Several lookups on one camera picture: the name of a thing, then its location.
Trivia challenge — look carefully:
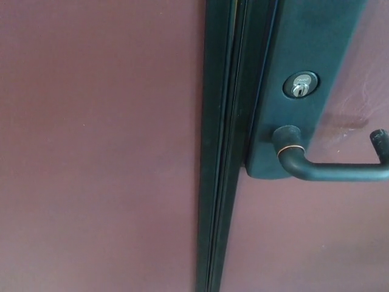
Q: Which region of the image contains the dark green door lever handle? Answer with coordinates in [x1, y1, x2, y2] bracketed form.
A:
[272, 125, 389, 183]

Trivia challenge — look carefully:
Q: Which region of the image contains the black rubber door seal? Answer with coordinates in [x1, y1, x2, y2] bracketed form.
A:
[196, 0, 287, 292]

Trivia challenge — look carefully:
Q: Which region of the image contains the silver lock cylinder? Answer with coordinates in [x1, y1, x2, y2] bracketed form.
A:
[282, 70, 321, 100]

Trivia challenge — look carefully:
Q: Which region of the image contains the dark green lock plate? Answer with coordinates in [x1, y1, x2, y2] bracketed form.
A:
[245, 0, 370, 181]

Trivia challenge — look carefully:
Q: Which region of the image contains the maroon door leaf without handle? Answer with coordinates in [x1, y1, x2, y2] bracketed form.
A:
[0, 0, 208, 292]

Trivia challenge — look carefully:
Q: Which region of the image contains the maroon door leaf with handle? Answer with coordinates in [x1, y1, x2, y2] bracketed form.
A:
[220, 0, 389, 292]

